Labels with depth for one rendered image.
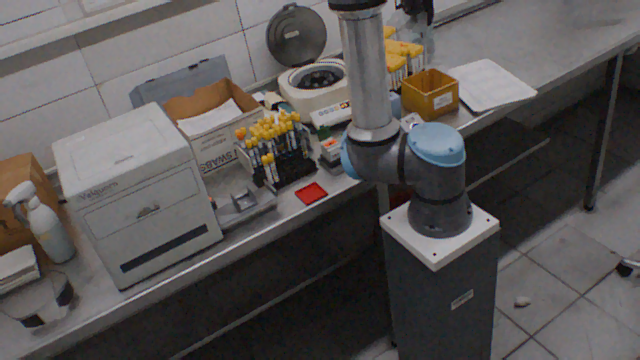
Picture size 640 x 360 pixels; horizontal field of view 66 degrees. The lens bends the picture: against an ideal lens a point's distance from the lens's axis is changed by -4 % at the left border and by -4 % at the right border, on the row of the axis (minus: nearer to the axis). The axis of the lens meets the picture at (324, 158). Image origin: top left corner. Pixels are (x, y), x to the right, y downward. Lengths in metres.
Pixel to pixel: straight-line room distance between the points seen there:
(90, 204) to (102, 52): 0.67
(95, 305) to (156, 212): 0.27
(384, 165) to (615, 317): 1.39
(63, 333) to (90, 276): 0.17
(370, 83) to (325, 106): 0.62
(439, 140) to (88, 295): 0.90
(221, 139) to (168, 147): 0.39
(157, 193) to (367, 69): 0.54
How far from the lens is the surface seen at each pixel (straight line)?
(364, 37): 1.00
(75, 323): 1.32
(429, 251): 1.15
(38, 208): 1.43
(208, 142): 1.52
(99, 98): 1.76
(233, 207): 1.35
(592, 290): 2.33
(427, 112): 1.60
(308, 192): 1.39
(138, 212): 1.21
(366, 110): 1.06
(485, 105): 1.67
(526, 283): 2.31
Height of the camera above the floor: 1.74
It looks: 35 degrees down
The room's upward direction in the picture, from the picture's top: 11 degrees counter-clockwise
